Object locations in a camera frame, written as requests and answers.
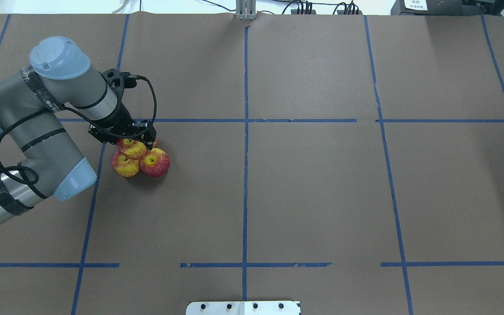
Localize aluminium frame post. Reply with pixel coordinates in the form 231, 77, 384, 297
234, 0, 257, 21

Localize black box computer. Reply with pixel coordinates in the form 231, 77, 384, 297
390, 0, 504, 16

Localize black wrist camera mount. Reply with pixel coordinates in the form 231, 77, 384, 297
100, 69, 137, 101

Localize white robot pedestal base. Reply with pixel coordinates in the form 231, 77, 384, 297
185, 301, 301, 315

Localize red yellow apple front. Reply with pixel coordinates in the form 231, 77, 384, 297
111, 151, 140, 178

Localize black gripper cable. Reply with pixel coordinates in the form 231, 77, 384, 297
0, 75, 158, 200

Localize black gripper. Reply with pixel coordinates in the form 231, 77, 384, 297
88, 102, 157, 151

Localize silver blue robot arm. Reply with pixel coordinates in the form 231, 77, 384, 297
0, 36, 157, 225

